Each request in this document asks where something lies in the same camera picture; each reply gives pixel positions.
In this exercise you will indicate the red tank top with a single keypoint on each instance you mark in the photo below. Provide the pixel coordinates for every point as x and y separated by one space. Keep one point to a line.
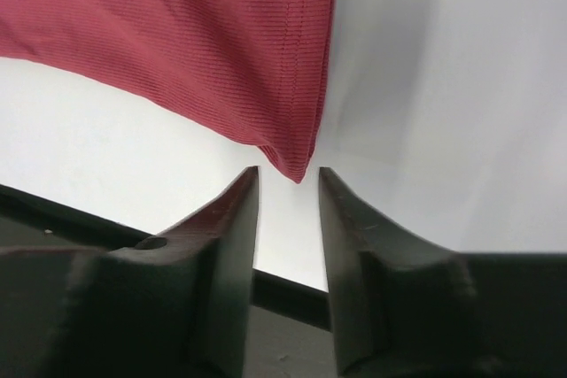
254 71

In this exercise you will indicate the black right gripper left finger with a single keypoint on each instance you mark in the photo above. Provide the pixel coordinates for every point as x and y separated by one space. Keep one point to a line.
174 305

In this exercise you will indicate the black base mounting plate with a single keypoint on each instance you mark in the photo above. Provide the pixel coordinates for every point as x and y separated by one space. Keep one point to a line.
269 292

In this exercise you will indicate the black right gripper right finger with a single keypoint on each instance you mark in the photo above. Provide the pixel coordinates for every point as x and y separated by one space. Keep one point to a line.
401 306

